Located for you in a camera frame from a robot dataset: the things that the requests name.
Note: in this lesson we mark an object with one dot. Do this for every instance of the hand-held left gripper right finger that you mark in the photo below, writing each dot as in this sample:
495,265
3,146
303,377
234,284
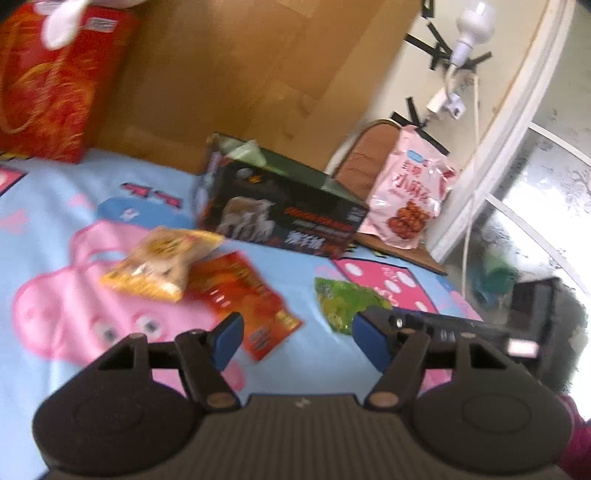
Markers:
369,341

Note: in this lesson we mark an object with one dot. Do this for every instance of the white light bulb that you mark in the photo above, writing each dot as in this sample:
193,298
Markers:
473,23

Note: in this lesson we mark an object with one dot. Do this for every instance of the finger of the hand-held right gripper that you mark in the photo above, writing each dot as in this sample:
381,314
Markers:
438,321

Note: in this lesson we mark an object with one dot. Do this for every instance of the yellow snack packet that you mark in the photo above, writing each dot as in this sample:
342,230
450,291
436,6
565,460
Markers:
157,267

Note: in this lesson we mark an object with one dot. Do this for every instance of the light green snack packet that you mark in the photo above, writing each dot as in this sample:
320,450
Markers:
247,151

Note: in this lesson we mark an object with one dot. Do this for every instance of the large pink snack bag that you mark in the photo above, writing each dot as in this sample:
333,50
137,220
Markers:
406,203

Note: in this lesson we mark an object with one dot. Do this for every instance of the red gift bag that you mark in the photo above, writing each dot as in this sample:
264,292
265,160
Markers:
55,92

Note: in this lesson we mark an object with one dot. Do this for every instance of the dark green snack packet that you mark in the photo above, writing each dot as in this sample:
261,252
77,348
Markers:
341,300

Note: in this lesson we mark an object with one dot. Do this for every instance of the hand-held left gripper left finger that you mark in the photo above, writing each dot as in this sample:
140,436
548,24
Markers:
231,337

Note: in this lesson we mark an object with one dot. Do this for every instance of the wooden chair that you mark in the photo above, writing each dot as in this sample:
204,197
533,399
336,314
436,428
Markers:
360,161

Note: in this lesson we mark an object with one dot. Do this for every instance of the white plug adapter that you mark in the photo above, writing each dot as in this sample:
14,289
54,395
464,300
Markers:
445,104

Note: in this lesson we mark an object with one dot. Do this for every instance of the wooden board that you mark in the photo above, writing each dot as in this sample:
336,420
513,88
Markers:
254,69

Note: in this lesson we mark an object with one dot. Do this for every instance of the white window frame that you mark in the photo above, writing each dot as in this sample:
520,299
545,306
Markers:
508,115

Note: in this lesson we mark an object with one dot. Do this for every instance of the black cardboard box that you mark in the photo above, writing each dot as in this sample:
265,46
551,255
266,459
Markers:
295,217

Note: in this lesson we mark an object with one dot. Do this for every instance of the black tape strip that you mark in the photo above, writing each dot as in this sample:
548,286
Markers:
428,8
438,50
413,113

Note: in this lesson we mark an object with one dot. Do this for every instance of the red snack packet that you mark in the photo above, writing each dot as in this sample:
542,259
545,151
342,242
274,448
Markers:
244,295

